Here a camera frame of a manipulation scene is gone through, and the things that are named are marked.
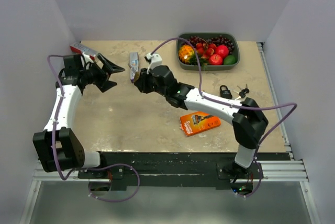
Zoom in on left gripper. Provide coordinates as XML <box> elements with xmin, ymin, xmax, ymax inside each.
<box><xmin>81</xmin><ymin>53</ymin><xmax>125</xmax><ymax>92</ymax></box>

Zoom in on black padlock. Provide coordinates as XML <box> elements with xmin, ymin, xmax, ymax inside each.
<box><xmin>219</xmin><ymin>85</ymin><xmax>232</xmax><ymax>99</ymax></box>

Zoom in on black padlock keys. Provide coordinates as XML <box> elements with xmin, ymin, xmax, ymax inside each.
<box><xmin>234</xmin><ymin>84</ymin><xmax>250</xmax><ymax>100</ymax></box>

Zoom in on brass padlock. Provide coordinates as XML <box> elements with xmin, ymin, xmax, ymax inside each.
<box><xmin>133</xmin><ymin>74</ymin><xmax>140</xmax><ymax>82</ymax></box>

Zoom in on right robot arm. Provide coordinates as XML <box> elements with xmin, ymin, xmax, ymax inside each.
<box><xmin>134</xmin><ymin>65</ymin><xmax>269</xmax><ymax>178</ymax></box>

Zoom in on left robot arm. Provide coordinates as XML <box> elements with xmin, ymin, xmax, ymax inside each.
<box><xmin>32</xmin><ymin>53</ymin><xmax>125</xmax><ymax>180</ymax></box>

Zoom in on purple toothpaste box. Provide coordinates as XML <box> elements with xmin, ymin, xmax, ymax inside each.
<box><xmin>128</xmin><ymin>52</ymin><xmax>139</xmax><ymax>83</ymax></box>

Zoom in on orange pineapple toy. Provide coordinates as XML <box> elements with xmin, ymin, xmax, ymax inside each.
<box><xmin>178</xmin><ymin>45</ymin><xmax>195</xmax><ymax>65</ymax></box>

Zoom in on red toothpaste box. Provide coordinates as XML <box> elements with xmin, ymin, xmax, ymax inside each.
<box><xmin>70</xmin><ymin>42</ymin><xmax>98</xmax><ymax>61</ymax></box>

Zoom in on red strawberries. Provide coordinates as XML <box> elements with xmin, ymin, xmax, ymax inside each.
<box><xmin>195</xmin><ymin>42</ymin><xmax>217</xmax><ymax>59</ymax></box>

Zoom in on orange razor box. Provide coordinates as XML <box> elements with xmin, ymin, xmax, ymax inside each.
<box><xmin>180</xmin><ymin>111</ymin><xmax>221</xmax><ymax>137</ymax></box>

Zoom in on red apple front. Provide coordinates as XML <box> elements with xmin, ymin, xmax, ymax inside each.
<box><xmin>208</xmin><ymin>54</ymin><xmax>224</xmax><ymax>65</ymax></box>

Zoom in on red apple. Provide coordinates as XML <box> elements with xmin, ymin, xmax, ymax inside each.
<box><xmin>215</xmin><ymin>44</ymin><xmax>229</xmax><ymax>59</ymax></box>
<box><xmin>208</xmin><ymin>54</ymin><xmax>224</xmax><ymax>65</ymax></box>

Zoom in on red apple back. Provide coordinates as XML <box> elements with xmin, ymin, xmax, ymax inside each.
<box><xmin>215</xmin><ymin>44</ymin><xmax>229</xmax><ymax>59</ymax></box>

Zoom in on dark grapes bunch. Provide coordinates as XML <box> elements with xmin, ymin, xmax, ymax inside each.
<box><xmin>188</xmin><ymin>35</ymin><xmax>236</xmax><ymax>52</ymax></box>

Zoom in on grey fruit tray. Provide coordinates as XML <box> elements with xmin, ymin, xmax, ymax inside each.
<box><xmin>176</xmin><ymin>32</ymin><xmax>240</xmax><ymax>71</ymax></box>

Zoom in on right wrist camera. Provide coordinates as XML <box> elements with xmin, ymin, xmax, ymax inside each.
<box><xmin>144</xmin><ymin>52</ymin><xmax>162</xmax><ymax>74</ymax></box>

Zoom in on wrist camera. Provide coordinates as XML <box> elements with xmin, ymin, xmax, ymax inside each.
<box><xmin>144</xmin><ymin>52</ymin><xmax>162</xmax><ymax>74</ymax></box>
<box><xmin>89</xmin><ymin>53</ymin><xmax>100</xmax><ymax>63</ymax></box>

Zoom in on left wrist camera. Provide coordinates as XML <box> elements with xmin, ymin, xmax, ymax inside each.
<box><xmin>89</xmin><ymin>53</ymin><xmax>100</xmax><ymax>63</ymax></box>

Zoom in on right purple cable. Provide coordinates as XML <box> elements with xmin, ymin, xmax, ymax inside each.
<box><xmin>149</xmin><ymin>37</ymin><xmax>298</xmax><ymax>198</ymax></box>

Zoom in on purple cable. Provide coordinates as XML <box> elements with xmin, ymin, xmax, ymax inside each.
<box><xmin>47</xmin><ymin>54</ymin><xmax>141</xmax><ymax>203</ymax></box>
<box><xmin>149</xmin><ymin>37</ymin><xmax>298</xmax><ymax>198</ymax></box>

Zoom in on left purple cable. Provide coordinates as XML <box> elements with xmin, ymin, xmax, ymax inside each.
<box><xmin>47</xmin><ymin>54</ymin><xmax>141</xmax><ymax>203</ymax></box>

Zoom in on black base frame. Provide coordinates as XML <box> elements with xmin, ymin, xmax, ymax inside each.
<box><xmin>78</xmin><ymin>152</ymin><xmax>289</xmax><ymax>191</ymax></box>

